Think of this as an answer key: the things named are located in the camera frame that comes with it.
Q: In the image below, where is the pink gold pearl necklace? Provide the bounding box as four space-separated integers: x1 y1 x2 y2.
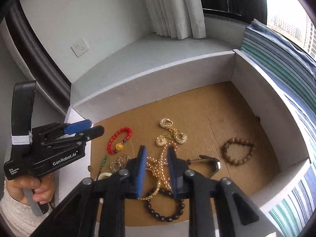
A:
147 141 179 192

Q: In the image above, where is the gold bangle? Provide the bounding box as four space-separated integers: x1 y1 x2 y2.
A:
138 178 161 201

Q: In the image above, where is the silver ring chain jewelry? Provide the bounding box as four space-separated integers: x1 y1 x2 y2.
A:
110 153 131 173

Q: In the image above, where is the red bead bracelet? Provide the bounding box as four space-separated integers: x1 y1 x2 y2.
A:
106 127 134 155

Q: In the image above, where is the pale green jade bangle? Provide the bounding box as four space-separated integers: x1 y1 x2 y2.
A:
95 172 112 181

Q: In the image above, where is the green bead pendant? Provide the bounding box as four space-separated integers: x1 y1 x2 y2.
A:
99 155 108 172

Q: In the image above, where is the black bead bracelet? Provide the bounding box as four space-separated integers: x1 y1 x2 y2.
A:
143 187 185 223

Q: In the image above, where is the brown wooden bead bracelet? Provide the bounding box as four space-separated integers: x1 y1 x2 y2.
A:
223 137 257 166

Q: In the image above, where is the white fleece sleeve forearm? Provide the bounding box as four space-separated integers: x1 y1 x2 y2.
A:
1 189 52 236

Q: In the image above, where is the person left hand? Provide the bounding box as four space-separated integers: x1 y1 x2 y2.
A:
5 173 55 205

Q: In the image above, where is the white cardboard box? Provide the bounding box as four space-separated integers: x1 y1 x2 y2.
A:
58 50 315 236

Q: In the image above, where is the blue striped bed sheet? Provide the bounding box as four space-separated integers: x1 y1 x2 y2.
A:
241 20 315 236

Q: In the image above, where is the white wall socket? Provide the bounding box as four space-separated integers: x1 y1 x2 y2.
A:
71 38 89 57

